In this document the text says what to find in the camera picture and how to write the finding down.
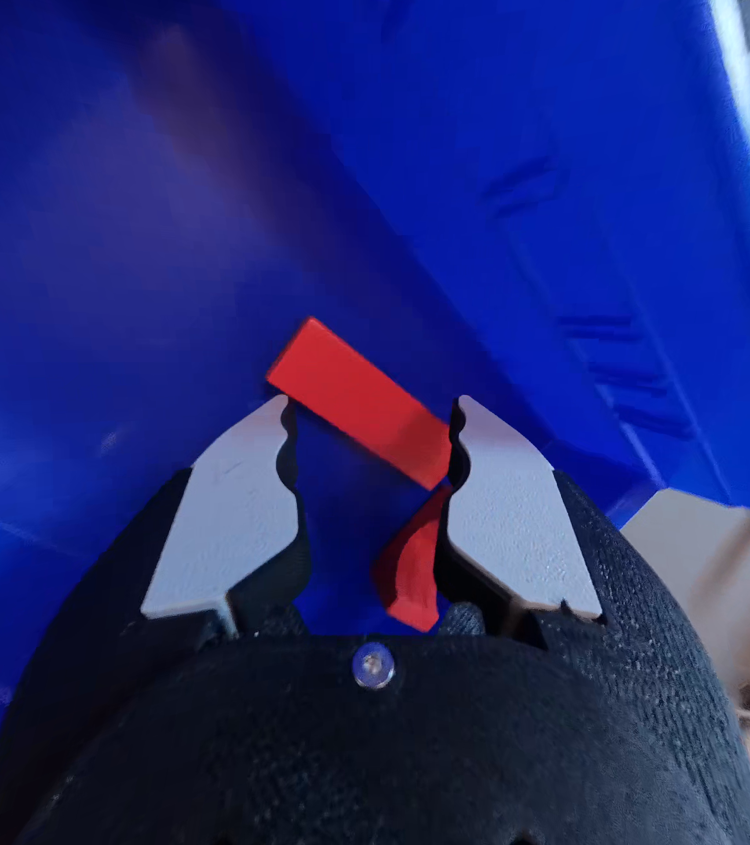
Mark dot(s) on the red wooden arch block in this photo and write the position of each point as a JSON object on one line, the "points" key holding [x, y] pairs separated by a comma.
{"points": [[414, 568]]}

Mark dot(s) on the red rectangular wooden block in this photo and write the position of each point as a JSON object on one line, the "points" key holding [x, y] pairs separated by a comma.
{"points": [[361, 399]]}

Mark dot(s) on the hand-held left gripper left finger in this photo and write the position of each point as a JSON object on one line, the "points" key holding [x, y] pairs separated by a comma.
{"points": [[223, 521]]}

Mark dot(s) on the blue plastic bin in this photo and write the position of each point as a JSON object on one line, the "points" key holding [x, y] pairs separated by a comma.
{"points": [[216, 231]]}

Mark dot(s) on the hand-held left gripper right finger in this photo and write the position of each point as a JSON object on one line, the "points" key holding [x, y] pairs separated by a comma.
{"points": [[520, 528]]}

